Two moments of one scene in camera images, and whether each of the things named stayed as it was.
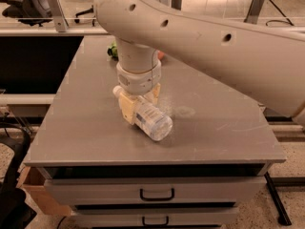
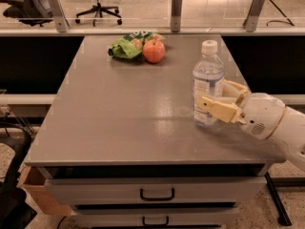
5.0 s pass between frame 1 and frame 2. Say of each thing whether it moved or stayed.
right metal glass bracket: stayed
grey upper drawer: stayed
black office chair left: stayed
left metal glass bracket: stayed
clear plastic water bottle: moved
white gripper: moved
